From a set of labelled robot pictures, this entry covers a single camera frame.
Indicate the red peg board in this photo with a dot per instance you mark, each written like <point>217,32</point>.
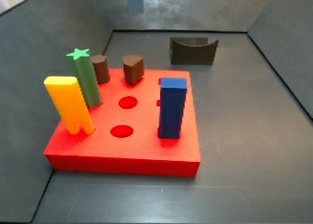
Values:
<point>125,145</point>

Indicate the yellow arch block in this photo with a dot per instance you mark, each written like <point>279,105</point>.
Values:
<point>67,98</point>

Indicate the dark blue rectangular block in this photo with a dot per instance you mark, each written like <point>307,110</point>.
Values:
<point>173,97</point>

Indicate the brown rounded peg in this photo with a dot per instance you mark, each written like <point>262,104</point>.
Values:
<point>133,68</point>

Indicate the brown hexagonal peg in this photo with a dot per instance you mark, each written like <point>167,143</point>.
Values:
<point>99,63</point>

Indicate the green star block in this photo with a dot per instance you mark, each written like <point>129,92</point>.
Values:
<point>81,62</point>

